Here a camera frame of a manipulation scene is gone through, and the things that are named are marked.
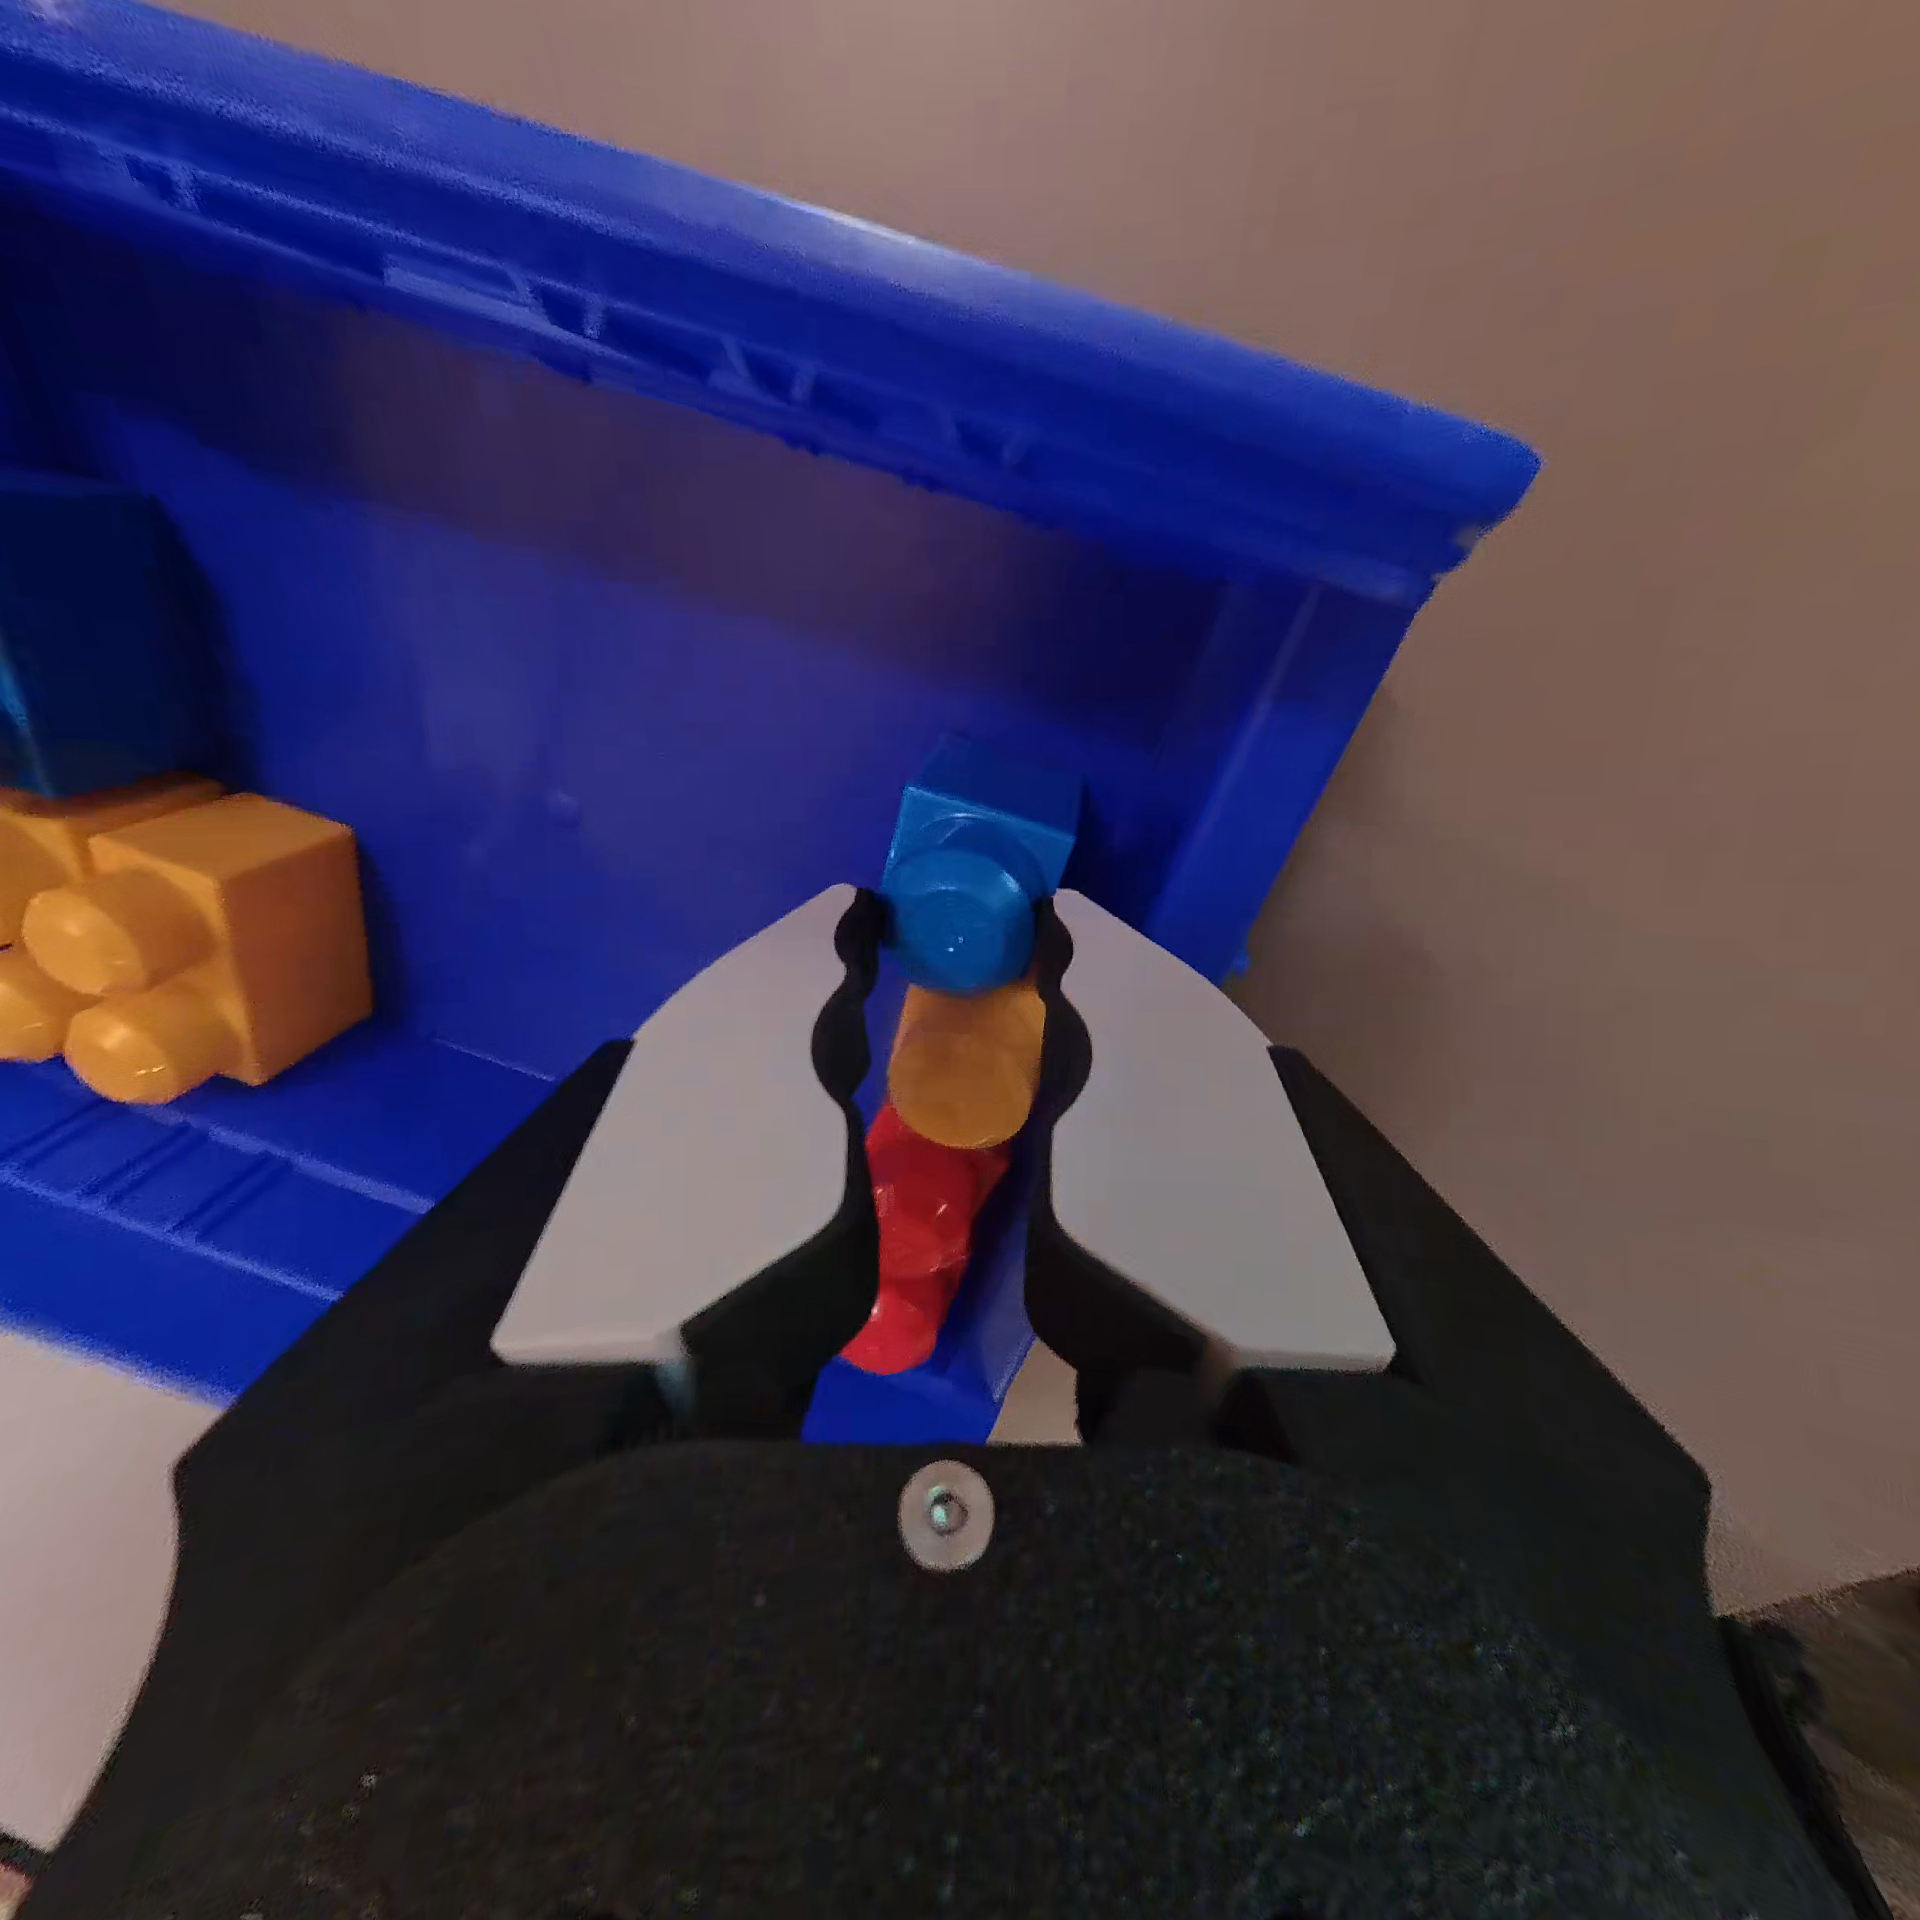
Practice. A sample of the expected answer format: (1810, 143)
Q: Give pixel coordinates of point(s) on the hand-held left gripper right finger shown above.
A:
(1201, 1200)

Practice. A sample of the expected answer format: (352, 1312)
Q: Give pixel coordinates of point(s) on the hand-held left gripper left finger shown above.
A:
(691, 1184)

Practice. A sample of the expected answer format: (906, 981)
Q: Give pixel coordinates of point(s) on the blue plastic bin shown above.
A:
(601, 674)

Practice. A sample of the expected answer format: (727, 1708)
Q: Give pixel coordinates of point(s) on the pile of colourful blocks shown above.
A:
(241, 931)

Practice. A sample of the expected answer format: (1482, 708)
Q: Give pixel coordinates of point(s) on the blue single-stud block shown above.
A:
(960, 931)

